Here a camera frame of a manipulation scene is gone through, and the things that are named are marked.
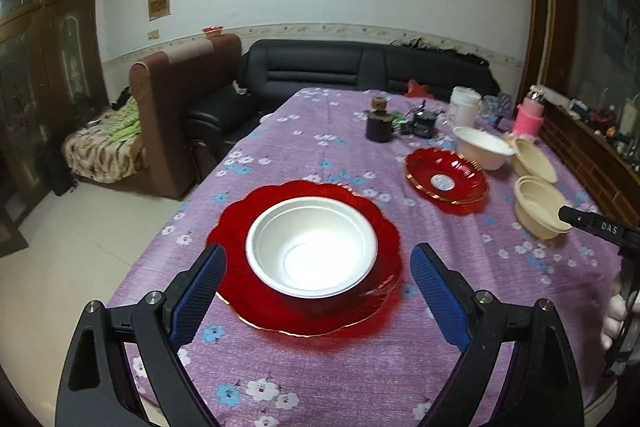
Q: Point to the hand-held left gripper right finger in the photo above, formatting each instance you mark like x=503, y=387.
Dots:
x=440, y=292

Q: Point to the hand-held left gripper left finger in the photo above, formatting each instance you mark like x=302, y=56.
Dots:
x=197, y=292

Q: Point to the cream plastic bowl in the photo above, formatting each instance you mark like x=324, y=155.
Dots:
x=532, y=159
x=540, y=207

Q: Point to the large red glass plate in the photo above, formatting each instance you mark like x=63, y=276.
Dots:
x=235, y=227

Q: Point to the small red glass plate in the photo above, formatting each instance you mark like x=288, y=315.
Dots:
x=445, y=179
x=472, y=206

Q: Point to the white bowl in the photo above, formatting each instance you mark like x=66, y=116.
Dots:
x=482, y=147
x=310, y=247

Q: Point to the person's right hand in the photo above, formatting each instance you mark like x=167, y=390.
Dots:
x=613, y=322

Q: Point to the wooden sideboard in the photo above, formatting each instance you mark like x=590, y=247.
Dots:
x=590, y=162

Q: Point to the white bottle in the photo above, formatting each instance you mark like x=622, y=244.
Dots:
x=629, y=117

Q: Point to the bottle with pink sleeve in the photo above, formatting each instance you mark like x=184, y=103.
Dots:
x=530, y=117

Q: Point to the small black device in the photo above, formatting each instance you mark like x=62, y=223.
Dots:
x=424, y=124

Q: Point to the patterned blanket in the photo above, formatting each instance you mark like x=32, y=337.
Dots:
x=100, y=152

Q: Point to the small green object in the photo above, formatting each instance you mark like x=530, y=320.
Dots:
x=398, y=122

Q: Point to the dark jar with cork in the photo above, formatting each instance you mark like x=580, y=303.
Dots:
x=378, y=124

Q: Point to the white plastic jar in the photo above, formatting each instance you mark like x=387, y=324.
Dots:
x=462, y=107

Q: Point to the brown armchair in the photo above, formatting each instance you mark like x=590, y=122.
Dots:
x=170, y=107

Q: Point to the purple floral tablecloth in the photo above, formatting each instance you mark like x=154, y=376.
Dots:
x=320, y=147

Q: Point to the black bag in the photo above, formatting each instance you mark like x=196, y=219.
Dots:
x=52, y=172

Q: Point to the dark clothes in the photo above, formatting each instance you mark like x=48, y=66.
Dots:
x=440, y=46

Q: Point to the black leather sofa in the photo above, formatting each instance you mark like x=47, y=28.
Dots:
x=310, y=64

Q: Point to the small red bowl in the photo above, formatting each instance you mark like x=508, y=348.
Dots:
x=212, y=31

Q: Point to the wooden glass-door cabinet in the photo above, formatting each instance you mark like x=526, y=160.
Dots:
x=45, y=57

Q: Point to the small framed wall picture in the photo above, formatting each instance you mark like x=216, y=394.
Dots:
x=159, y=4

